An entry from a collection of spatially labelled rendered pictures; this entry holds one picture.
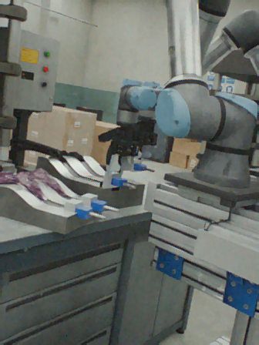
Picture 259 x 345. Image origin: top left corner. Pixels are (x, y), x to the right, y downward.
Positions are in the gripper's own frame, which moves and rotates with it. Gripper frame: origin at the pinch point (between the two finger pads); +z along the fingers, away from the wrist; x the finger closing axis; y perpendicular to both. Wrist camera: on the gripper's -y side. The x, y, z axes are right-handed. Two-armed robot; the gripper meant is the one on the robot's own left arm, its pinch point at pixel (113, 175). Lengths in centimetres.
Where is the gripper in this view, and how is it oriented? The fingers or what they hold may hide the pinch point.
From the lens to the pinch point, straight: 155.3
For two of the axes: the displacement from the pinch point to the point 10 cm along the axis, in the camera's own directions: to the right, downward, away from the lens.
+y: 7.7, 2.4, -5.9
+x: 6.2, -0.6, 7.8
